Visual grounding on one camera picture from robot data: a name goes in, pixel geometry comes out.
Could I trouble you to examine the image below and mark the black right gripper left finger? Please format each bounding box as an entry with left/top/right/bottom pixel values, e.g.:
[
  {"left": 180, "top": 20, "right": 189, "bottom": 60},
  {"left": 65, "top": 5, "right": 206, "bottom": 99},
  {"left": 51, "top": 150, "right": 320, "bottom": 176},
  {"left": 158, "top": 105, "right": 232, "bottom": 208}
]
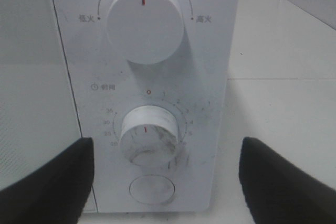
[{"left": 1, "top": 138, "right": 94, "bottom": 223}]

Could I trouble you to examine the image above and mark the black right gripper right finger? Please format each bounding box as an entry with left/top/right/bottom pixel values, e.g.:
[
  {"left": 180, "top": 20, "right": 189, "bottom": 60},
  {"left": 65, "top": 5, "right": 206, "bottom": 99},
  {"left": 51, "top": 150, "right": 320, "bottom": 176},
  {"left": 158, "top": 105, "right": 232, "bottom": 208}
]
[{"left": 238, "top": 137, "right": 335, "bottom": 223}]

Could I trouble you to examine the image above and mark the white microwave door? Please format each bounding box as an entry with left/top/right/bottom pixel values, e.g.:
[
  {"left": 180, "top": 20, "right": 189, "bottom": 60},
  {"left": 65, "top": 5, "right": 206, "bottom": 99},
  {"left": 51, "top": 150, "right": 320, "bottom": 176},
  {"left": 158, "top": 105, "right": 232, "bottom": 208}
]
[{"left": 1, "top": 0, "right": 80, "bottom": 188}]

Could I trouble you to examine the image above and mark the round door release button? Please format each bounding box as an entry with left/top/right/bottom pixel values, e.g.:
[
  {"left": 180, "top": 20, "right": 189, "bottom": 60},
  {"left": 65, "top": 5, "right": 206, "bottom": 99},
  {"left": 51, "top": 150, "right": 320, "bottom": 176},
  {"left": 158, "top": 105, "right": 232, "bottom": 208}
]
[{"left": 129, "top": 175, "right": 175, "bottom": 205}]

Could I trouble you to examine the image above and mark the white microwave knob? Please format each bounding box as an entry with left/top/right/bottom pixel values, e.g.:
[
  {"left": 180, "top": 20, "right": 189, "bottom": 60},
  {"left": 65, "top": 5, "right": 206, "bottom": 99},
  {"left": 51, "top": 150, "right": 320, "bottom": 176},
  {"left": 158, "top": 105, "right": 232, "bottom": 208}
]
[
  {"left": 119, "top": 105, "right": 180, "bottom": 167},
  {"left": 106, "top": 0, "right": 184, "bottom": 65}
]

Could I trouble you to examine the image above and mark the white microwave oven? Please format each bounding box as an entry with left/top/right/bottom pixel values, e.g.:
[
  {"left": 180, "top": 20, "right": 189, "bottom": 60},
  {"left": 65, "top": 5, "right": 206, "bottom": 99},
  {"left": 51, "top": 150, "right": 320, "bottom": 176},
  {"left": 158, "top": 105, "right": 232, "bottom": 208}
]
[{"left": 0, "top": 0, "right": 239, "bottom": 213}]

